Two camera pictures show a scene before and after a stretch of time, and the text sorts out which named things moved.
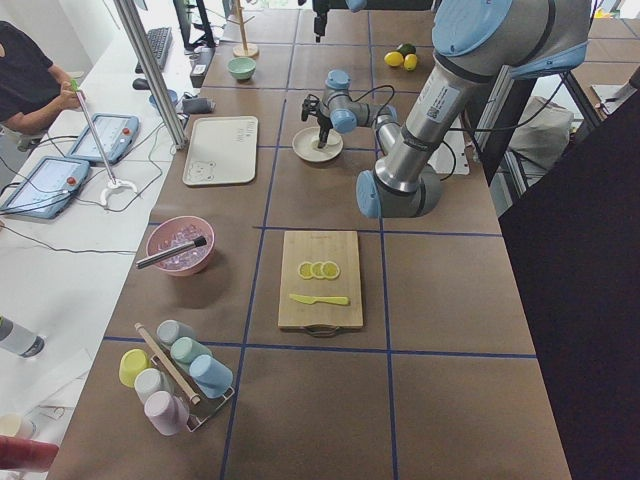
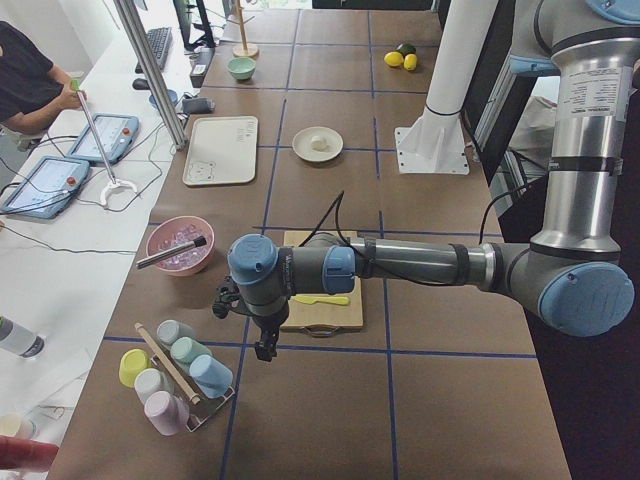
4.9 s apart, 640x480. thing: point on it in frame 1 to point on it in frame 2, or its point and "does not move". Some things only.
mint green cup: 184,349 does not move
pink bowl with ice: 177,231 does not move
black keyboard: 160,39 does not move
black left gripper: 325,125 to 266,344
